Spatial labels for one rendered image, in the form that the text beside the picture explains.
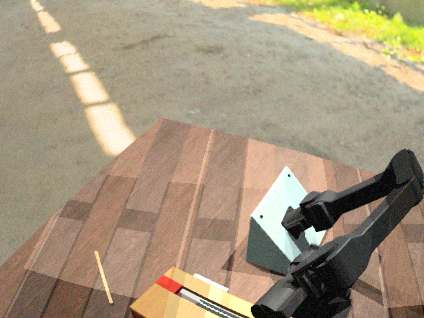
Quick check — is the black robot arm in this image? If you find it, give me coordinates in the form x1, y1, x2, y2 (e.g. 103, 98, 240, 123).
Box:
251, 149, 424, 318

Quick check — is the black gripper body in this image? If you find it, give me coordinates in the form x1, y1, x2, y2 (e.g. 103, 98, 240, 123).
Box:
291, 283, 325, 318

